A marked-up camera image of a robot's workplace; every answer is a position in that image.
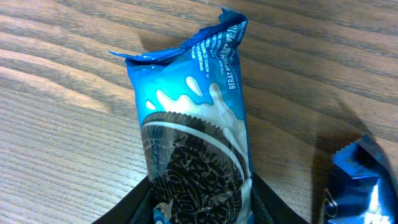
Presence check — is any dark blue chocolate bar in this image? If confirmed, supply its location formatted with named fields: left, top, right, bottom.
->
left=318, top=135, right=397, bottom=224

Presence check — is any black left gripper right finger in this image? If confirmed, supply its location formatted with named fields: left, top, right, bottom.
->
left=251, top=173, right=308, bottom=224

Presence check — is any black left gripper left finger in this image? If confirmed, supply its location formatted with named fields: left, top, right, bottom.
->
left=93, top=177, right=150, bottom=224

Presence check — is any blue Oreo cookie pack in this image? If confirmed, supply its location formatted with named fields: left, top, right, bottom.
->
left=124, top=9, right=254, bottom=224

